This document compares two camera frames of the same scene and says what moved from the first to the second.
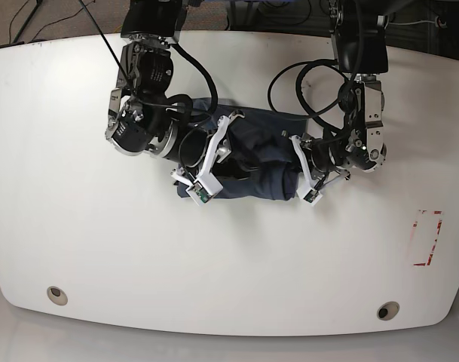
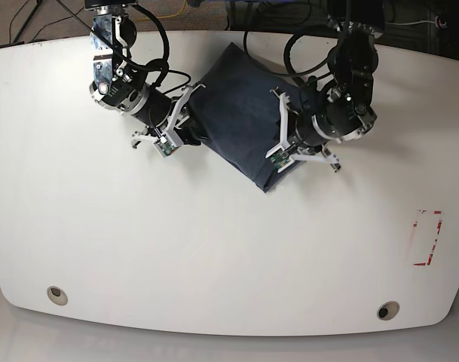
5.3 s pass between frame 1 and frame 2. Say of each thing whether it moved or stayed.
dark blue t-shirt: moved
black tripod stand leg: stayed
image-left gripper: moved
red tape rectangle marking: stayed
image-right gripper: moved
